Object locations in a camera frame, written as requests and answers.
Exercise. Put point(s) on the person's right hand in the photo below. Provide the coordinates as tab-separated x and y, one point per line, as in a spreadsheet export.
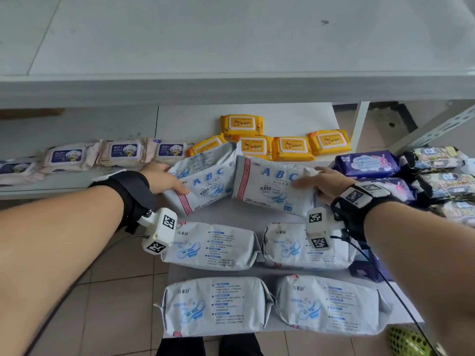
332	185

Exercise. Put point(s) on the person's left hand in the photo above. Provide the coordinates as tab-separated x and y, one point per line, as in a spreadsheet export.
163	177

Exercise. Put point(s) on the small white yellow pad packet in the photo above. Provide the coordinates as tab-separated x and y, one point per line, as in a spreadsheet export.
469	166

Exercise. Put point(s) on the white metal shelf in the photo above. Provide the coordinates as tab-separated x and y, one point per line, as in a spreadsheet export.
222	40

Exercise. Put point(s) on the person's left forearm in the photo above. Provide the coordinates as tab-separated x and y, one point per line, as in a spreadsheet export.
48	263

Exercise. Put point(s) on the person's right forearm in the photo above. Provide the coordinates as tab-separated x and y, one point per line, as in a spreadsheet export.
426	263

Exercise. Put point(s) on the person's black trousers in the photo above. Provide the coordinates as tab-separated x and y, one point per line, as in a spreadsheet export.
178	348

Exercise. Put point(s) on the white marker plate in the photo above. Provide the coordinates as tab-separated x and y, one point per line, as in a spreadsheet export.
107	176
354	196

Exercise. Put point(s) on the white rectangular board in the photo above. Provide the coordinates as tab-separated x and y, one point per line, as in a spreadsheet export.
297	114

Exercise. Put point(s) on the brown cardboard sheet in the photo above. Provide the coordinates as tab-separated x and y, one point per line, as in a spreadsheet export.
29	114

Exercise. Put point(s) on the green mesh bag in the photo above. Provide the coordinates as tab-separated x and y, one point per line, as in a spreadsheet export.
406	341

